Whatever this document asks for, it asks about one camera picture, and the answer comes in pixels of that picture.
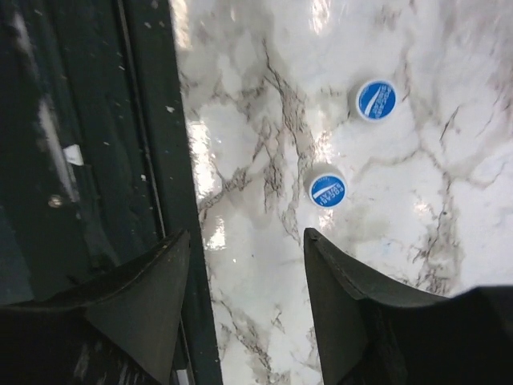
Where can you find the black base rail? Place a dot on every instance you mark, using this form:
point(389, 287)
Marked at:
point(95, 164)

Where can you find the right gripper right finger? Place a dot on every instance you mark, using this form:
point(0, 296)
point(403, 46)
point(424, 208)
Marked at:
point(371, 329)

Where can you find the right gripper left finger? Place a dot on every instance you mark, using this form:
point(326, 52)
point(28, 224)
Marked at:
point(119, 328)

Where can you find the blue cap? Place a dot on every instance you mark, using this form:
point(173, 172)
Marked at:
point(325, 185)
point(373, 100)

